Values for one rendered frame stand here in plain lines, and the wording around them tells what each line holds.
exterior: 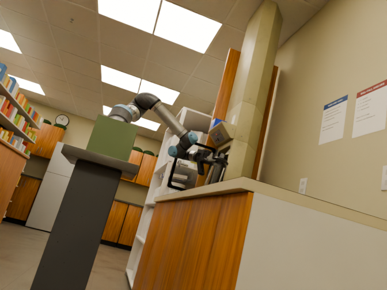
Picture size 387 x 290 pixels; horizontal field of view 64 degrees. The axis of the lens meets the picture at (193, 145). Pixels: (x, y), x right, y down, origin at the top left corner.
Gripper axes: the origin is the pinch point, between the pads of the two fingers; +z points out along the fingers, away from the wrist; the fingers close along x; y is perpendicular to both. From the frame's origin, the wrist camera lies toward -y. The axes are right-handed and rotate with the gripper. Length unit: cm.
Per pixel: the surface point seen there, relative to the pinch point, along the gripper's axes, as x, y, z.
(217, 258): -54, -45, 56
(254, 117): 30, 47, -6
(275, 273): -51, -41, 76
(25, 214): 127, -152, -530
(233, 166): 22.1, 5.1, -4.8
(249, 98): 22, 58, -10
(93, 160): -83, -26, 2
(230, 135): 15.8, 25.2, -11.3
